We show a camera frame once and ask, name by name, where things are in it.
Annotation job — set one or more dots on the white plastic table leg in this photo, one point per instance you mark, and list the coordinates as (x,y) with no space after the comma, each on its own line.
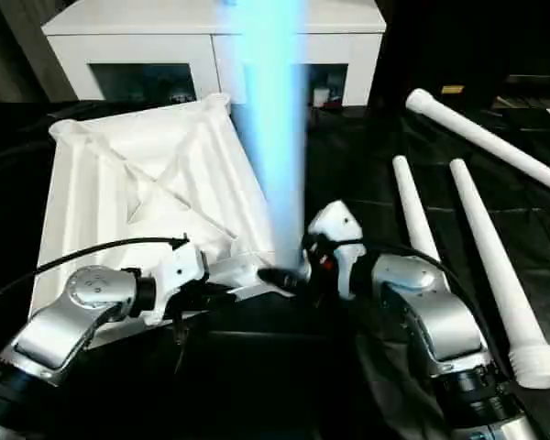
(499,256)
(486,137)
(275,114)
(414,206)

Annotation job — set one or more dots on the white plastic table top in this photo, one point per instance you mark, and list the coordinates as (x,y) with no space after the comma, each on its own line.
(119,192)

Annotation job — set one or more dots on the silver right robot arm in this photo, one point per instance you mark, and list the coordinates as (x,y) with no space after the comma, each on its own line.
(440,311)

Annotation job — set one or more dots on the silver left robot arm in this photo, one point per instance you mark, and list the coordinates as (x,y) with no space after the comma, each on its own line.
(73,311)

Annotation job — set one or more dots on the black mat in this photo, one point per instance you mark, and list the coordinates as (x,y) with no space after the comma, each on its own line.
(279,376)

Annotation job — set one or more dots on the white cabinet with glass doors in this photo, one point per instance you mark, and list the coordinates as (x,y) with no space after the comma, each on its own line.
(142,46)

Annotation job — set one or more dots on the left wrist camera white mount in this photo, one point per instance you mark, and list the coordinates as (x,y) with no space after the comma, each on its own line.
(179,270)

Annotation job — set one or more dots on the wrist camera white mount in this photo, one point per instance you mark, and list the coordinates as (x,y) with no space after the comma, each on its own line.
(337,224)
(179,270)

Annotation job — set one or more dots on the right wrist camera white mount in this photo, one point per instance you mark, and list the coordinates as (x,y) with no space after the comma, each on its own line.
(337,224)

